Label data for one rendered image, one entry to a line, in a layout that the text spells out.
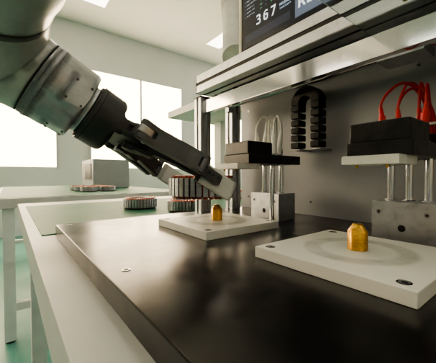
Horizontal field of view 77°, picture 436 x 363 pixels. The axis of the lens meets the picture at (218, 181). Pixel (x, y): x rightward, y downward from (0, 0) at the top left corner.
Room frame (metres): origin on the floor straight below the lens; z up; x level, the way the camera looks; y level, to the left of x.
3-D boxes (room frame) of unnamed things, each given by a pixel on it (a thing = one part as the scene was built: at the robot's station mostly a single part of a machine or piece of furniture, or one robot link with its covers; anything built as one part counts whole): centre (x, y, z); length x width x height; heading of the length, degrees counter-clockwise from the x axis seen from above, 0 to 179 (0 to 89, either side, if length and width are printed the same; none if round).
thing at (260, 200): (0.56, -0.11, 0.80); 0.08 x 0.05 x 0.06; 38
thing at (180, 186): (0.46, 0.03, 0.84); 0.11 x 0.11 x 0.04
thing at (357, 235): (0.28, -0.15, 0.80); 0.02 x 0.02 x 0.03
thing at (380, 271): (0.28, -0.15, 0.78); 0.15 x 0.15 x 0.01; 38
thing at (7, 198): (2.38, 1.22, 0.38); 1.85 x 1.10 x 0.75; 38
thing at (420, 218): (0.37, -0.26, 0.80); 0.08 x 0.05 x 0.06; 38
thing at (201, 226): (0.47, 0.00, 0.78); 0.15 x 0.15 x 0.01; 38
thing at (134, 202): (0.92, 0.26, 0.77); 0.11 x 0.11 x 0.04
